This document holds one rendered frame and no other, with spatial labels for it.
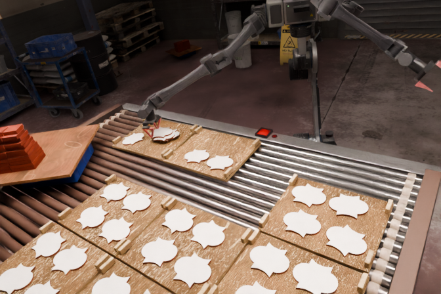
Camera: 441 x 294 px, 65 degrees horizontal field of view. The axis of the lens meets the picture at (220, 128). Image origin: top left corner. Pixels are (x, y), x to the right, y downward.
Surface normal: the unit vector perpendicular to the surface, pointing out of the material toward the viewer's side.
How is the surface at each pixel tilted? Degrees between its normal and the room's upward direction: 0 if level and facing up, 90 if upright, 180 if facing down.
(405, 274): 0
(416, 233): 0
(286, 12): 90
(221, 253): 0
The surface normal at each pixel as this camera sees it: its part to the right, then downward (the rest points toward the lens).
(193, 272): -0.15, -0.85
